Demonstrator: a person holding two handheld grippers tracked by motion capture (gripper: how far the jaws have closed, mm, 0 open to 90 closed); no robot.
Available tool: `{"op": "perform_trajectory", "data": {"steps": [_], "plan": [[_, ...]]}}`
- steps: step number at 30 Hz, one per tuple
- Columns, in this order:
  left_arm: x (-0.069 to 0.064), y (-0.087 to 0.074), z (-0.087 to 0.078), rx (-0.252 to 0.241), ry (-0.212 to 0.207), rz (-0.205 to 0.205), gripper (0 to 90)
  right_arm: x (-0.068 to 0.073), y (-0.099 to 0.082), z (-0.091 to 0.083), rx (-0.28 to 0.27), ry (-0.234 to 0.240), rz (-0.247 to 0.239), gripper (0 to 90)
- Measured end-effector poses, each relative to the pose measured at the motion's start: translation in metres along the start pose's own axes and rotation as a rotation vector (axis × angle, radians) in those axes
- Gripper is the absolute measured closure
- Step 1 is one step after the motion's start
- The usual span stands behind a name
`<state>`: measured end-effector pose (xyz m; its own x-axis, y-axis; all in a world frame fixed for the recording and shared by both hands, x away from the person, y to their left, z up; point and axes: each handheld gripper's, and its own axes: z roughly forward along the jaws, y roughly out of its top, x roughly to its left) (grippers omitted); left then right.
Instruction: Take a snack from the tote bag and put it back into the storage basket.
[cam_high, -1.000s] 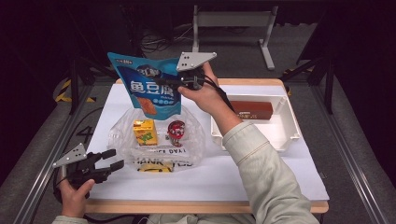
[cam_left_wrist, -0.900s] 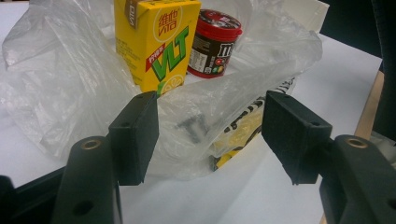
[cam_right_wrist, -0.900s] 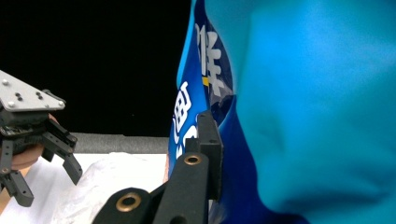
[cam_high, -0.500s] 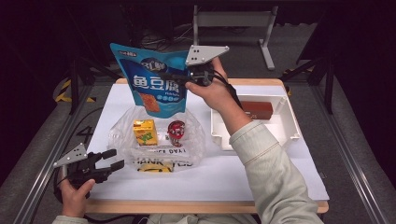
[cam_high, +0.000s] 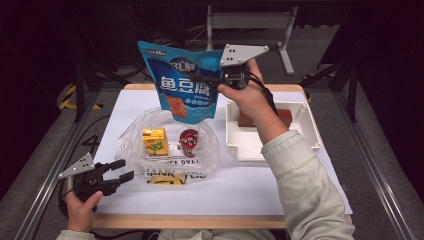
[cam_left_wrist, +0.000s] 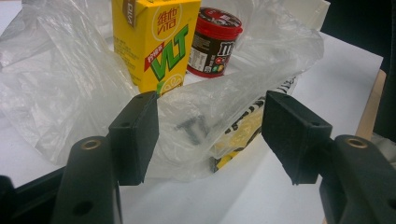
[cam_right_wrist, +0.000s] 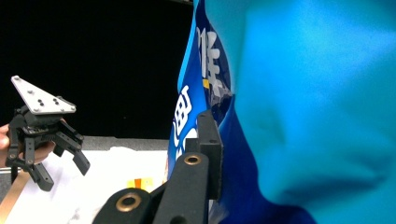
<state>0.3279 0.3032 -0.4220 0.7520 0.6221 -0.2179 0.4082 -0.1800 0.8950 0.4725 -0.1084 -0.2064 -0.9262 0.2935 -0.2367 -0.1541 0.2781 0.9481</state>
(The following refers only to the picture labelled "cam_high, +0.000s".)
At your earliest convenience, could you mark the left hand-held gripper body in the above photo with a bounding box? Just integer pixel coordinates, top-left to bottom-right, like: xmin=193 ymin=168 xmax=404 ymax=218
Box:
xmin=57 ymin=152 xmax=117 ymax=201

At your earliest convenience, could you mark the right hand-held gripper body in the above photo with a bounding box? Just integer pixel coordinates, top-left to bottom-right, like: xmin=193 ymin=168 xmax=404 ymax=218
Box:
xmin=219 ymin=43 xmax=270 ymax=91

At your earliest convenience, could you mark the blue snack pouch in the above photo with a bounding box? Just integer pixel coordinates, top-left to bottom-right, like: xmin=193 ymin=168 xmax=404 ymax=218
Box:
xmin=137 ymin=40 xmax=224 ymax=125

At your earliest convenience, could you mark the yellow drink carton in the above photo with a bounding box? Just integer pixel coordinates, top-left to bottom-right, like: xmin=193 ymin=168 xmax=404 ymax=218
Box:
xmin=142 ymin=127 xmax=170 ymax=158

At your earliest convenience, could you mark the red lidded candy jar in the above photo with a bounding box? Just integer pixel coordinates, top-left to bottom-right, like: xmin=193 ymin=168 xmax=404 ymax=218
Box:
xmin=178 ymin=128 xmax=200 ymax=158

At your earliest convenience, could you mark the white plastic bin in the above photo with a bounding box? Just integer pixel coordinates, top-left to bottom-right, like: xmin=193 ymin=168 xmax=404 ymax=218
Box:
xmin=225 ymin=99 xmax=323 ymax=163

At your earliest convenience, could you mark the translucent plastic shopping bag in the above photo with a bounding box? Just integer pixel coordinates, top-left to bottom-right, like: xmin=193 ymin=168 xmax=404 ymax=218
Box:
xmin=114 ymin=107 xmax=222 ymax=186

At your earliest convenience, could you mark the brown box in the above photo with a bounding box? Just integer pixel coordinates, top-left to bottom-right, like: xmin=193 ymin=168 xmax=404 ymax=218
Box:
xmin=237 ymin=108 xmax=294 ymax=128

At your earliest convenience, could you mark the person's left hand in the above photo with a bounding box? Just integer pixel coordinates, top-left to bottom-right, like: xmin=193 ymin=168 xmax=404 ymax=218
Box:
xmin=65 ymin=190 xmax=105 ymax=232

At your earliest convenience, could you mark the person's right hand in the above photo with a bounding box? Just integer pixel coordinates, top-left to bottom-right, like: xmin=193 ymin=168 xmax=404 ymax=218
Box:
xmin=217 ymin=59 xmax=280 ymax=127

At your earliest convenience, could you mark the white metal stand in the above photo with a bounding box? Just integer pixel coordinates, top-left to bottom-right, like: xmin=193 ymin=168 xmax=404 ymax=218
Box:
xmin=205 ymin=4 xmax=299 ymax=76

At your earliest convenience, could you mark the white table mat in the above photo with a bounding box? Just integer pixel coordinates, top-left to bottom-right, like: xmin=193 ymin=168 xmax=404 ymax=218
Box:
xmin=94 ymin=89 xmax=354 ymax=216

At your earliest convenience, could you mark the yellow black striped tape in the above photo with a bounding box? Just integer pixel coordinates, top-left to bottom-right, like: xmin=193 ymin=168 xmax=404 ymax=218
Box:
xmin=59 ymin=84 xmax=103 ymax=111

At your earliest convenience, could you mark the person's pale clothing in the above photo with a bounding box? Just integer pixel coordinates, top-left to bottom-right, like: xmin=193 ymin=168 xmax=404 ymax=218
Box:
xmin=159 ymin=229 xmax=278 ymax=240

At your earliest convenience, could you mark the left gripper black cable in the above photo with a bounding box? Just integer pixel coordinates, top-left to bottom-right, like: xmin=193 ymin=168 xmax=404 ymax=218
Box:
xmin=57 ymin=179 xmax=144 ymax=240

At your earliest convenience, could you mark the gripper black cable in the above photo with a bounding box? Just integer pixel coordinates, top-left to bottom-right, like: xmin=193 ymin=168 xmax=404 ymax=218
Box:
xmin=248 ymin=71 xmax=280 ymax=116
xmin=57 ymin=179 xmax=144 ymax=240

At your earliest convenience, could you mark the aluminium floor rail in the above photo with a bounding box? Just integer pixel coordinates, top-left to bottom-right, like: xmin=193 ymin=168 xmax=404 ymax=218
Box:
xmin=333 ymin=89 xmax=418 ymax=240
xmin=13 ymin=89 xmax=101 ymax=240

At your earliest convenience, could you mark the tangle of floor cables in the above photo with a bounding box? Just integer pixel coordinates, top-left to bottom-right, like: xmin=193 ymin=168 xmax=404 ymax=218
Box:
xmin=146 ymin=24 xmax=209 ymax=51

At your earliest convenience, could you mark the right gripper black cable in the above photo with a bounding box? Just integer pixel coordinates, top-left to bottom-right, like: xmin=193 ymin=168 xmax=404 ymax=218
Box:
xmin=248 ymin=71 xmax=280 ymax=116

